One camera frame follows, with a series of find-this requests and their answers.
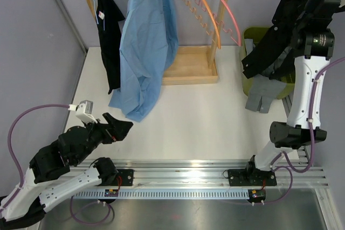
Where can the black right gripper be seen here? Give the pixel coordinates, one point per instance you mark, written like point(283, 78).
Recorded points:
point(301, 12)

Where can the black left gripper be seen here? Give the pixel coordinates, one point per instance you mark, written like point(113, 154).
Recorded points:
point(115, 130)

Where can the black long-sleeve shirt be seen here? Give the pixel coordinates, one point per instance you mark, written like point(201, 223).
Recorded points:
point(281, 35)

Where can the light blue shirt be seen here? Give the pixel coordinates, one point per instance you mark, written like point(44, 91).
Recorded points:
point(148, 47)

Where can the grey shirt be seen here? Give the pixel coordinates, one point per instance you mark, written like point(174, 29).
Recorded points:
point(262, 90)

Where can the pink wavy hanger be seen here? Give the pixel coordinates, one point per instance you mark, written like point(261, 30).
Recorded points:
point(222, 9)

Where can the orange wooden hanger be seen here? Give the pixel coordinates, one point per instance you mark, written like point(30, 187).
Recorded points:
point(212, 30)

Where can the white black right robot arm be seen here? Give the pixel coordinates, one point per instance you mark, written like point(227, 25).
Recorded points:
point(302, 127)

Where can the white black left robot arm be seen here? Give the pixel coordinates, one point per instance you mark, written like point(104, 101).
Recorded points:
point(35, 196)

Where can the black t-shirt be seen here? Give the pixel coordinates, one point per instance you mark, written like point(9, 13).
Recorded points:
point(109, 16)

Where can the light blue hanger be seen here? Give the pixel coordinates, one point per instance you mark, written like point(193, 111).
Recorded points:
point(94, 1)

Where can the wooden clothes rack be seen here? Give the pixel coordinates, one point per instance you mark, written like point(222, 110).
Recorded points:
point(192, 65)

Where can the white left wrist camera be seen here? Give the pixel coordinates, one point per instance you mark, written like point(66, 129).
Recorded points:
point(83, 111)

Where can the white slotted cable duct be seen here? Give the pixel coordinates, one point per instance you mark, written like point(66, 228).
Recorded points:
point(164, 194)

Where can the aluminium rail frame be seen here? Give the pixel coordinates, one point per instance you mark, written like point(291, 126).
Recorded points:
point(194, 133)

